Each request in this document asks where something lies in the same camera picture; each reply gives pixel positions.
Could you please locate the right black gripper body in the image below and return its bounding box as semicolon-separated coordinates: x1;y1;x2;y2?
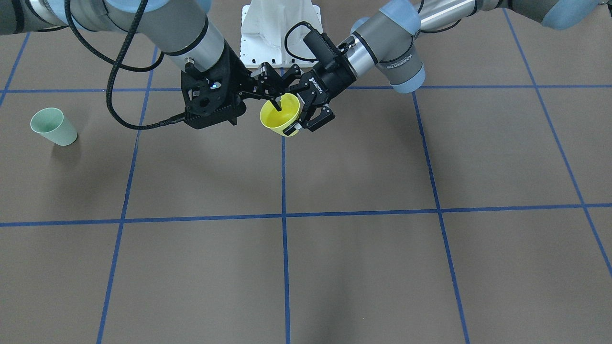
181;45;257;130

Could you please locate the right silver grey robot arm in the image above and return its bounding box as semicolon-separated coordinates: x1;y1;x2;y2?
1;0;284;130

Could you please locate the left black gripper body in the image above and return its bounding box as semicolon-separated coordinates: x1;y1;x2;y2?
297;31;356;113

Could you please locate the yellow plastic cup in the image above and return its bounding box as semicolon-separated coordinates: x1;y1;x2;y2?
260;93;301;137

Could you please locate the light green plastic cup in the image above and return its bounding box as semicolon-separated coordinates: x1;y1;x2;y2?
29;107;78;146

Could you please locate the white pedestal base plate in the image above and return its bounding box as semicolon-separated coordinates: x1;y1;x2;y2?
239;0;323;68

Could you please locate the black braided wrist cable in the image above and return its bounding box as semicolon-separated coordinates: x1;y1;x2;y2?
65;0;192;130

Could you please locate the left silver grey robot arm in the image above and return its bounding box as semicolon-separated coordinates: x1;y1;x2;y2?
280;0;611;137

